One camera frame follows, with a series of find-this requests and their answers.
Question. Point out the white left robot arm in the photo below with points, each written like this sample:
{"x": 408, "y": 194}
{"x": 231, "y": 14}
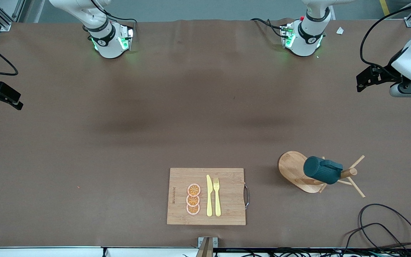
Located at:
{"x": 307, "y": 44}

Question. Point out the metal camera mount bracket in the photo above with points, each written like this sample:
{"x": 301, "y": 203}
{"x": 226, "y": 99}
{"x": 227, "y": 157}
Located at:
{"x": 207, "y": 246}

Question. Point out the teal cup yellow inside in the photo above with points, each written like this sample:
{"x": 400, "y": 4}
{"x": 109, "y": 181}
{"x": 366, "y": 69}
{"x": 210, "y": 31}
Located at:
{"x": 321, "y": 170}

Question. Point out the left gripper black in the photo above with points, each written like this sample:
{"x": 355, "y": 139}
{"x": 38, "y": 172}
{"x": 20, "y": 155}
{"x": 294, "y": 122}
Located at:
{"x": 384, "y": 73}

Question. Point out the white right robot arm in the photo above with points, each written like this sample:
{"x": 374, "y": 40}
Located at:
{"x": 109, "y": 46}

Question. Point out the wooden mug tree stand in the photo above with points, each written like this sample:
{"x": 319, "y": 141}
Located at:
{"x": 291, "y": 167}

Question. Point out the orange slice toy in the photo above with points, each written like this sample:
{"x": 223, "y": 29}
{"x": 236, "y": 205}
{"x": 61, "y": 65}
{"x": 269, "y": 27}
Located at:
{"x": 193, "y": 189}
{"x": 192, "y": 201}
{"x": 193, "y": 210}

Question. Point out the yellow plastic fork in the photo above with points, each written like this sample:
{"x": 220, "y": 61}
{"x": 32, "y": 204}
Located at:
{"x": 217, "y": 200}

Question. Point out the bamboo cutting board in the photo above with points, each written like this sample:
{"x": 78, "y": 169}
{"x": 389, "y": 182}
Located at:
{"x": 227, "y": 196}

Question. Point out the yellow plastic knife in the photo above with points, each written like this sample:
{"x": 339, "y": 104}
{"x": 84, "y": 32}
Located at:
{"x": 209, "y": 196}

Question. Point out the brown table mat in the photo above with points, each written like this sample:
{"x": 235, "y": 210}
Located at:
{"x": 120, "y": 142}

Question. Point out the white paper scrap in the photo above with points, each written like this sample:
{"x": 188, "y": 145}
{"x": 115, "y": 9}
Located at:
{"x": 340, "y": 30}

